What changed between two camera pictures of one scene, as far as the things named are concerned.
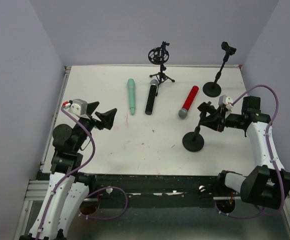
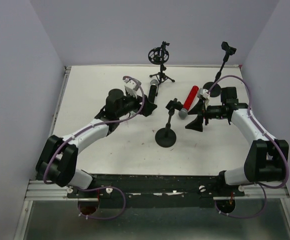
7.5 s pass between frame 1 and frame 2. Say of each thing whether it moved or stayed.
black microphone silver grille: stayed
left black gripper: moved
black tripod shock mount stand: stayed
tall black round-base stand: stayed
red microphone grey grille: stayed
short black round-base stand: moved
